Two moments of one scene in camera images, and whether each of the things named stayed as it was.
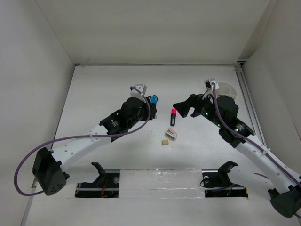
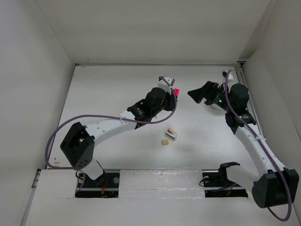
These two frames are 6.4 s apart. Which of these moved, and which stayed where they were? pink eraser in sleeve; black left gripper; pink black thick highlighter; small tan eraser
Moved: pink black thick highlighter; black left gripper
Stayed: small tan eraser; pink eraser in sleeve
